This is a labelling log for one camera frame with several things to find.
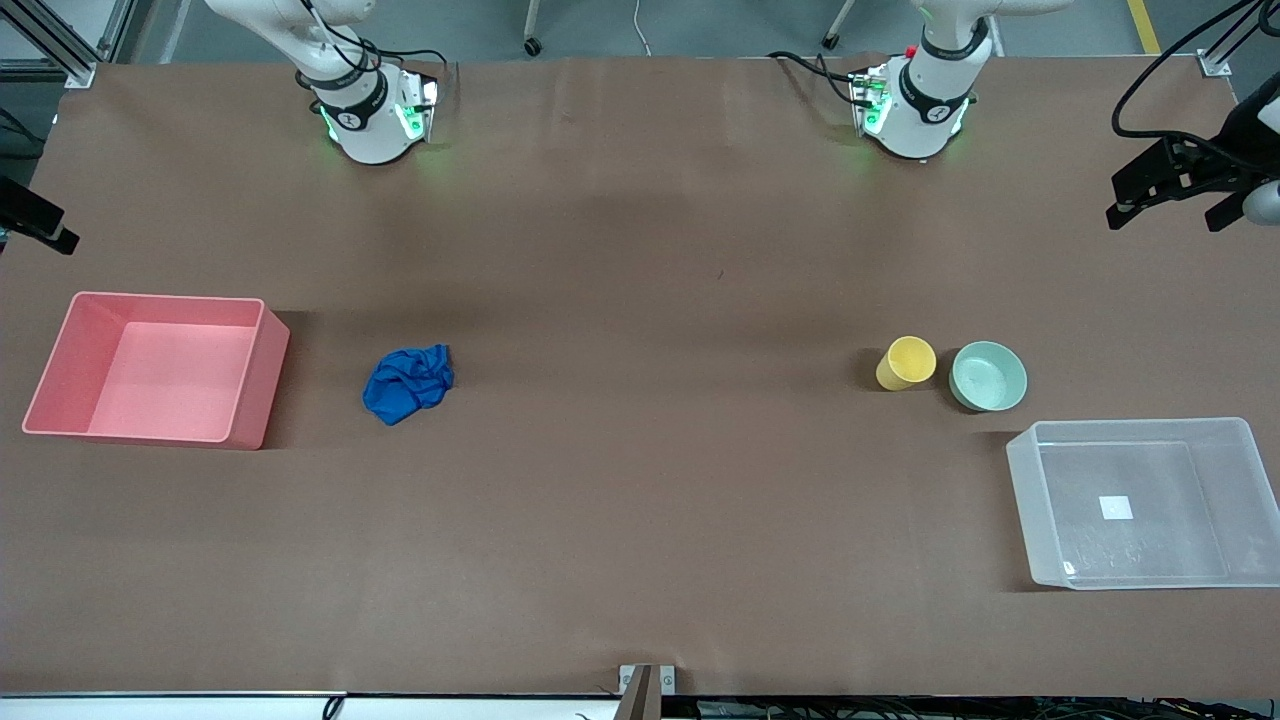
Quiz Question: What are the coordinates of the mint green bowl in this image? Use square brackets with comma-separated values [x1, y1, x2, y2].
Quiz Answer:
[949, 341, 1029, 413]

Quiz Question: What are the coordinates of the yellow cup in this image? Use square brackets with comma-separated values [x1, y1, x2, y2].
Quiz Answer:
[876, 336, 938, 392]

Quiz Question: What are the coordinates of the blue cloth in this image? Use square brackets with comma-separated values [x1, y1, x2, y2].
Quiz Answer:
[362, 344, 456, 427]

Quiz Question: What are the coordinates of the clear plastic box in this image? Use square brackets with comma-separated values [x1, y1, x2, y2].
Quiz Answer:
[1006, 417, 1280, 591]

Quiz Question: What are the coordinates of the pink plastic bin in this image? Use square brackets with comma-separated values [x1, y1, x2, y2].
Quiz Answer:
[22, 291, 291, 451]

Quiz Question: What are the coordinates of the white board strip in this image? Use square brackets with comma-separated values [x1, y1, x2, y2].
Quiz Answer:
[0, 692, 623, 720]

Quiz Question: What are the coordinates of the brown paper table cover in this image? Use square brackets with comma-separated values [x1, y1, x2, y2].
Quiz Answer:
[0, 50, 1280, 701]

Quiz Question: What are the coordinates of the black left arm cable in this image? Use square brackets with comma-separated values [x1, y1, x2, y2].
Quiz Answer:
[1111, 0, 1280, 161]

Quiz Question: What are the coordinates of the metal corner bracket with struts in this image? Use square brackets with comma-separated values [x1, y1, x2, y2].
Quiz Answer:
[1198, 0, 1280, 78]

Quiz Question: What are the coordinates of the aluminium frame post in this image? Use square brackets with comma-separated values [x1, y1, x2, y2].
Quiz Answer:
[0, 0, 101, 89]

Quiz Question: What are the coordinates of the black left base cable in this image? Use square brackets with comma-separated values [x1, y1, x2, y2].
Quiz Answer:
[767, 50, 866, 106]

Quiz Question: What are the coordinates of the black base cable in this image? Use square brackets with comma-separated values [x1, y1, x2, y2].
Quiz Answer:
[355, 38, 451, 76]
[767, 50, 866, 106]

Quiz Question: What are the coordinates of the black right base cable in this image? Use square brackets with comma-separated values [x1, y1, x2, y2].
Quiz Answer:
[355, 38, 451, 76]

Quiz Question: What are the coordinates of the metal table edge bracket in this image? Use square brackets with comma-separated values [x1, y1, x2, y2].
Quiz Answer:
[618, 664, 677, 720]

